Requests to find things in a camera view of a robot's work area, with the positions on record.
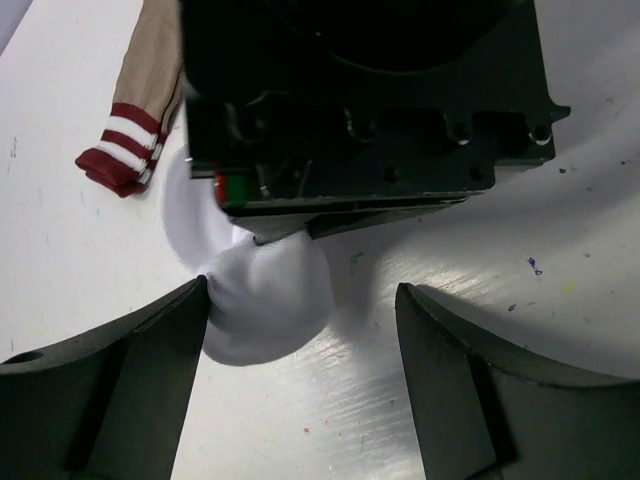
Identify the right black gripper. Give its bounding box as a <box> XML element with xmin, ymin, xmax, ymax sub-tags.
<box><xmin>179</xmin><ymin>1</ymin><xmax>570</xmax><ymax>244</ymax></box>

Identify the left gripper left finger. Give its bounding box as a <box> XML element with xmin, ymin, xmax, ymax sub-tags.
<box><xmin>1</xmin><ymin>276</ymin><xmax>208</xmax><ymax>479</ymax></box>

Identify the white sock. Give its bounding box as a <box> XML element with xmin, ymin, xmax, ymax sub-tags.
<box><xmin>159</xmin><ymin>148</ymin><xmax>336</xmax><ymax>366</ymax></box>

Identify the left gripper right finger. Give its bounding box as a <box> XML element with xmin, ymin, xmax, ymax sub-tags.
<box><xmin>395</xmin><ymin>283</ymin><xmax>639</xmax><ymax>479</ymax></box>

